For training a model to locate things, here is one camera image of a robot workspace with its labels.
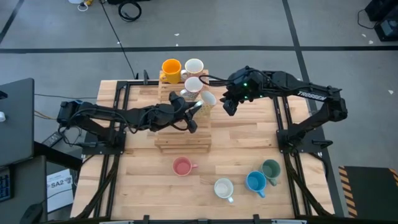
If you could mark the black bag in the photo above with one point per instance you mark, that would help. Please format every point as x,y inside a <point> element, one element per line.
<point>384,9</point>

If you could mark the black desk support beam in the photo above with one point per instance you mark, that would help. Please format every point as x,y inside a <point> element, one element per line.
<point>59,157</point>

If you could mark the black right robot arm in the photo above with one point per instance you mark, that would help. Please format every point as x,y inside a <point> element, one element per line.
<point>311,95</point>

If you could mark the wooden slatted mug rack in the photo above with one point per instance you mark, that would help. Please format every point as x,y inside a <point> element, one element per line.
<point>183,143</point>

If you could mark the black keyboard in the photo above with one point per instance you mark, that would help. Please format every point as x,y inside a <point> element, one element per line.
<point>4,186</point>

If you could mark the black power adapter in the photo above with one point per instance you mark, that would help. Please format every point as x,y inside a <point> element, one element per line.
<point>53,139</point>

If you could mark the white mug blue floral pattern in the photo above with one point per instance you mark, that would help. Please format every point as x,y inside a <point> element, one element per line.
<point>224,188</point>

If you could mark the small white object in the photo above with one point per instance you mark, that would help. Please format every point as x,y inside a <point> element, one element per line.
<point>2,116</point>

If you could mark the grey desk panel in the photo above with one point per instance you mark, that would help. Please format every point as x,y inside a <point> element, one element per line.
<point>17,124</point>

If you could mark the silver aluminium bracket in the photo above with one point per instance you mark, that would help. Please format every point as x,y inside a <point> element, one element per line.
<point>289,222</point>
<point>116,222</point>

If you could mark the white mug yellow dots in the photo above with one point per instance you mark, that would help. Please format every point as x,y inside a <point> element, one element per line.
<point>209,101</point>

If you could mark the black table clamp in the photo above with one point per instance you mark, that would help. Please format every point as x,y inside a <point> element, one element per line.
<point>145,77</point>
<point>146,218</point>
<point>256,218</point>

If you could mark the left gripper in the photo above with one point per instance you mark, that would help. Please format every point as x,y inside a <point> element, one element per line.
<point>174,113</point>

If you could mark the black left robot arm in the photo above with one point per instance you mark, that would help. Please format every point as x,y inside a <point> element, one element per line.
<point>140,116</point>

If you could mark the white mug grey diamond pattern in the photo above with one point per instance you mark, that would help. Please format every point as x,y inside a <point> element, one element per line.
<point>193,85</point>

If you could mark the black aluminium table frame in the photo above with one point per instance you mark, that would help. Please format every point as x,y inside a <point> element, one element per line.
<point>136,83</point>

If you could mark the white box SA2 print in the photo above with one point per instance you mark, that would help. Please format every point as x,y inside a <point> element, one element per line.
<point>59,189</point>

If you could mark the orange mug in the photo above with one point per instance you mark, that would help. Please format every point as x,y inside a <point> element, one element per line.
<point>171,71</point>

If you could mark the green mug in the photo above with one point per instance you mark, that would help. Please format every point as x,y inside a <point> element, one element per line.
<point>271,169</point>

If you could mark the pink faceted mug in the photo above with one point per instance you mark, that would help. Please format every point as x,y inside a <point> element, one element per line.
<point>183,167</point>

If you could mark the black equipment case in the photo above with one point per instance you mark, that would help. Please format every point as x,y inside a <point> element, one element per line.
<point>387,31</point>

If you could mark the white mug pink pattern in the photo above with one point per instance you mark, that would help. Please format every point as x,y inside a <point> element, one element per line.
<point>194,66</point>

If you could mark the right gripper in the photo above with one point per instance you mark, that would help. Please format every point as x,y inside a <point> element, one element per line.
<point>233,99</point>

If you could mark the black yellow striped mat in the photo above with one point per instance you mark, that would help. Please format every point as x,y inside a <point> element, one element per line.
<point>370,193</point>

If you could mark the grey computer desk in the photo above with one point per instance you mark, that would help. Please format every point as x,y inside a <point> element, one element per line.
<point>28,180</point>

